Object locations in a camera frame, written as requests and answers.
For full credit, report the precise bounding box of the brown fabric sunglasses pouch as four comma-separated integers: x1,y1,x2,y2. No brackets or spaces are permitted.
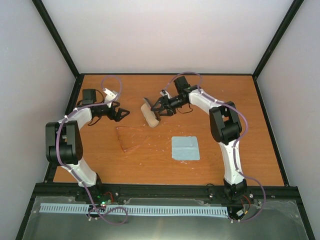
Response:
140,97,160,128

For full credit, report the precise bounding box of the black frame post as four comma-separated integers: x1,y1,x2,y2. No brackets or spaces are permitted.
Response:
32,0,80,79
252,0,304,80

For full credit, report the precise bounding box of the black left frame post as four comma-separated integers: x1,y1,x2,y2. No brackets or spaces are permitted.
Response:
32,0,80,79

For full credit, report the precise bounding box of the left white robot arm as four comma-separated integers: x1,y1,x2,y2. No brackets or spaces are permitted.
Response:
45,88,130,202

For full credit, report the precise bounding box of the light blue cleaning cloth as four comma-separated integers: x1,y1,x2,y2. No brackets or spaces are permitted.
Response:
171,136,200,161

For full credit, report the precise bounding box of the light blue slotted cable duct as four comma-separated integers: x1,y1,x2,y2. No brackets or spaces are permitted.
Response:
38,203,229,218

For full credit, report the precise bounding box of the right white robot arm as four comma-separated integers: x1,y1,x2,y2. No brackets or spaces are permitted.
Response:
144,76,247,202

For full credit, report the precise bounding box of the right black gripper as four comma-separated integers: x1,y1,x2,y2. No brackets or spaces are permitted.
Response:
151,95,187,117

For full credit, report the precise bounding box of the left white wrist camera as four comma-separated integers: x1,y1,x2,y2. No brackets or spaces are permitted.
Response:
103,88,120,108

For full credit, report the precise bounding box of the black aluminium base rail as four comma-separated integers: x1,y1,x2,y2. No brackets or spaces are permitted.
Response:
32,182,301,205

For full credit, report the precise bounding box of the black right frame post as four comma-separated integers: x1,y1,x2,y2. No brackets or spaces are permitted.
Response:
252,0,304,80

